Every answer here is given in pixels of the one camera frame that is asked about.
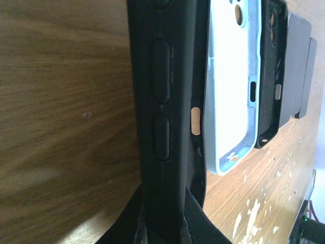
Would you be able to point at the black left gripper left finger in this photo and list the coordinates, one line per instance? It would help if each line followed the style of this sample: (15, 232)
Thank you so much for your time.
(130, 226)

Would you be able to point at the black phone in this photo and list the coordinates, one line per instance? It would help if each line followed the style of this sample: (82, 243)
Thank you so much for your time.
(298, 39)

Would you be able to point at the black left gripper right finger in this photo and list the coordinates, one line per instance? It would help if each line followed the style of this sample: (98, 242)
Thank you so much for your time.
(196, 227)

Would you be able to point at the light blue phone case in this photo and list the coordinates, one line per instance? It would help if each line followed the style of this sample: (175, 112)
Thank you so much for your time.
(230, 116)

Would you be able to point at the black phone case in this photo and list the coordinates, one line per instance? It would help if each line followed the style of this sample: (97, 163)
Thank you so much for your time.
(168, 41)
(273, 51)

